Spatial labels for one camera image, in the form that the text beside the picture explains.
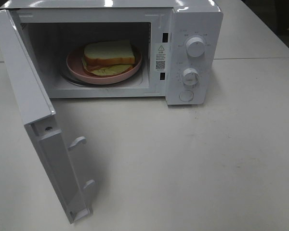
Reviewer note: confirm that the round door release button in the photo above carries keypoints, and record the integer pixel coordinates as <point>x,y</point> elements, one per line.
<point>186,96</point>

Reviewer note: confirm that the toast sandwich with ham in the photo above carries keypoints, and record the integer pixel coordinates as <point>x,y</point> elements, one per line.
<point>108,58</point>

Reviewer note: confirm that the pink round plate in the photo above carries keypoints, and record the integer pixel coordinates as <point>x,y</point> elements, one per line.
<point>76,67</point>

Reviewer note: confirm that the lower white timer knob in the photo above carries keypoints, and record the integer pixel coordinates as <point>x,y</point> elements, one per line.
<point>190,77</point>

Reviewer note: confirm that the white microwave oven body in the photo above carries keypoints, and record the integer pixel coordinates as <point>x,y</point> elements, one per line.
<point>158,28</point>

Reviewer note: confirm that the upper white power knob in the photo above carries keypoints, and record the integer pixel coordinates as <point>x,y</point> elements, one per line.
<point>195,46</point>

